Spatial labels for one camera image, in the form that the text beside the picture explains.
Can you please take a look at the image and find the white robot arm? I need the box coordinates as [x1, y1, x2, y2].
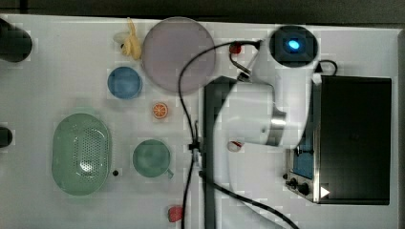
[201, 25, 320, 229]

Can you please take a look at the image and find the green oval strainer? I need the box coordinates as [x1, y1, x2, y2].
[52, 114, 112, 196]

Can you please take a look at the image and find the orange slice toy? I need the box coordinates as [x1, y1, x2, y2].
[152, 102, 168, 119]

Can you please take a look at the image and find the red toy strawberry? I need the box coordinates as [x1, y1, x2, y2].
[228, 42, 242, 54]

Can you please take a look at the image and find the large grey plate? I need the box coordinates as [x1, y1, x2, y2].
[142, 17, 216, 94]

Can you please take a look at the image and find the blue bowl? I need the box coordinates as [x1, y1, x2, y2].
[107, 67, 142, 99]

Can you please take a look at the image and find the yellow toy banana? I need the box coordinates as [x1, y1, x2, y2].
[113, 18, 142, 60]

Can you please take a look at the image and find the red toy fruit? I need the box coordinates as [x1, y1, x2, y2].
[167, 205, 183, 222]

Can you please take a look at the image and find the black toaster oven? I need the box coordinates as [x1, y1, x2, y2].
[283, 75, 392, 205]

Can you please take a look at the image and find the black cylinder container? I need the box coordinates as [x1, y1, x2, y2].
[0, 127, 13, 148]

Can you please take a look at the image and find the black cylinder cup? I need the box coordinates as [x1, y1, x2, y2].
[0, 19, 32, 63]

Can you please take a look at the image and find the green cup with handle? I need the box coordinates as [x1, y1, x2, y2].
[133, 139, 174, 179]

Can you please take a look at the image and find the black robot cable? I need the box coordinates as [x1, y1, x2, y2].
[177, 39, 300, 229]

